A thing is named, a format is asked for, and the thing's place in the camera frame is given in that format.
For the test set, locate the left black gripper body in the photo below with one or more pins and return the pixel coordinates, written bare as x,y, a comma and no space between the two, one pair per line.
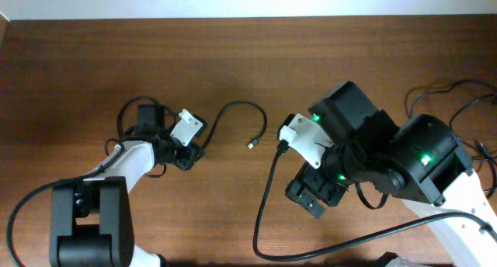
188,158

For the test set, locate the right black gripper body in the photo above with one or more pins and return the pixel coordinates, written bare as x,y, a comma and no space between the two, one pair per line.
318,187

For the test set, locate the wooden side panel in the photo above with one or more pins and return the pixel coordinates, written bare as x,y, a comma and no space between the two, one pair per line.
4,25

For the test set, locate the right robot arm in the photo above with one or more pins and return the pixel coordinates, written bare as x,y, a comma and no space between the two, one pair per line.
423,164

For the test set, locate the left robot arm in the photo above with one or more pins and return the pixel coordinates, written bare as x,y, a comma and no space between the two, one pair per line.
91,222

